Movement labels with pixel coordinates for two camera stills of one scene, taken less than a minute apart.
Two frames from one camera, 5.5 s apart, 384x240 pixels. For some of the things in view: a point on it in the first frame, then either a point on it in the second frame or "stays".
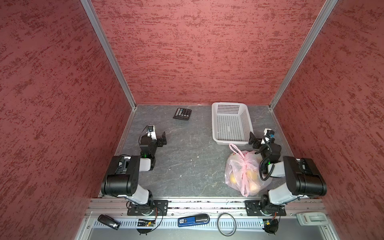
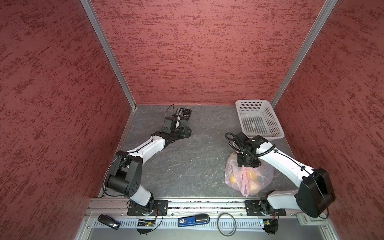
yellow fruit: [251, 175] stays
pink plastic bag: [242, 172] stays
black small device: [109, 221] stays
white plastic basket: [231, 123] to [257, 117]
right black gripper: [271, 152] to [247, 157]
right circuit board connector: [270, 226] stays
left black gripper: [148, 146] to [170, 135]
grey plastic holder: [312, 218] stays
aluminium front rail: [107, 219] stays
